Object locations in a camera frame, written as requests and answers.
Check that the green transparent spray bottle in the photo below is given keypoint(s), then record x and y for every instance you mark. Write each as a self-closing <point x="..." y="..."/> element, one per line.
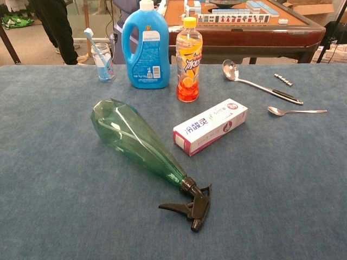
<point x="130" y="135"/>

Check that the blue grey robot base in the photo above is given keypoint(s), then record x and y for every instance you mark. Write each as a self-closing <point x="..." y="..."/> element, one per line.
<point x="119" y="16"/>

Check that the orange drink bottle yellow cap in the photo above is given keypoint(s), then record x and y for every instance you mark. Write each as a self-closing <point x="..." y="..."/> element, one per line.
<point x="188" y="67"/>

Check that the blue detergent bottle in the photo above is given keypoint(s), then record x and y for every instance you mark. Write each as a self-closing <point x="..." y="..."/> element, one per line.
<point x="151" y="54"/>

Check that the black tripod stand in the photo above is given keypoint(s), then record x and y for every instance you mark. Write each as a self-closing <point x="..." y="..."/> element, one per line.
<point x="332" y="29"/>

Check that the white toothpaste box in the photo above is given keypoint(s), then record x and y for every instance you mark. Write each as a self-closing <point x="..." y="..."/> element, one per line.
<point x="211" y="127"/>

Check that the clear plastic jar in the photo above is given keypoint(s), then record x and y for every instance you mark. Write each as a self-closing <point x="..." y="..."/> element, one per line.
<point x="106" y="74"/>

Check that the small steel spoon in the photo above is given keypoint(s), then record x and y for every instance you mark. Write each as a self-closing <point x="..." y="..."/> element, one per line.
<point x="275" y="111"/>

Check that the brown mahjong table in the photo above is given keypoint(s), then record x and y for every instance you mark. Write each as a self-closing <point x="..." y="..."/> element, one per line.
<point x="244" y="38"/>

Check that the small black white stick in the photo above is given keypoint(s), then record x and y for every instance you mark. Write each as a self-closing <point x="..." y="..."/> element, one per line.
<point x="283" y="79"/>

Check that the blue table cloth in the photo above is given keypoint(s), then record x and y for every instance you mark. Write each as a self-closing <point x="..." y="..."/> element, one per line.
<point x="54" y="162"/>

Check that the face-up mahjong tile row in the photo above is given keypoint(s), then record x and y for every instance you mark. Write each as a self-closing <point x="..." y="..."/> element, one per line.
<point x="233" y="18"/>

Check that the dark round dish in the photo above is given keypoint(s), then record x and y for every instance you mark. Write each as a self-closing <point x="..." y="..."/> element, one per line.
<point x="225" y="2"/>

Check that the person in black trousers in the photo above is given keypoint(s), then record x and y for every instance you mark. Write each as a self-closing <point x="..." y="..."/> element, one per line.
<point x="59" y="29"/>

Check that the single white mahjong tile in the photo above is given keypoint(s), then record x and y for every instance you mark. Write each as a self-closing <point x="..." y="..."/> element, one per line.
<point x="282" y="21"/>

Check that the white plastic crate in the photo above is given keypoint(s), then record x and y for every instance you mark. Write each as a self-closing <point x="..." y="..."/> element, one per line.
<point x="334" y="55"/>

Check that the black slanted table leg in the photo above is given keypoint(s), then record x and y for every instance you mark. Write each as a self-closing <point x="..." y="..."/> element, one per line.
<point x="9" y="44"/>

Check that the cardboard box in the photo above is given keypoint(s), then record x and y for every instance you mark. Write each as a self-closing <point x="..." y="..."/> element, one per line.
<point x="317" y="10"/>

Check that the green bag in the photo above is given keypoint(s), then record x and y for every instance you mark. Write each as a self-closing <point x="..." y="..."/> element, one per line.
<point x="16" y="21"/>

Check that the blue-backed mahjong tile wall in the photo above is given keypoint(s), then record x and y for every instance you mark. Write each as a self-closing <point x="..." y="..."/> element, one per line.
<point x="263" y="7"/>
<point x="196" y="6"/>
<point x="230" y="11"/>

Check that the wooden post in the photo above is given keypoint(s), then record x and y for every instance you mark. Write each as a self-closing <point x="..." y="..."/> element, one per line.
<point x="86" y="27"/>

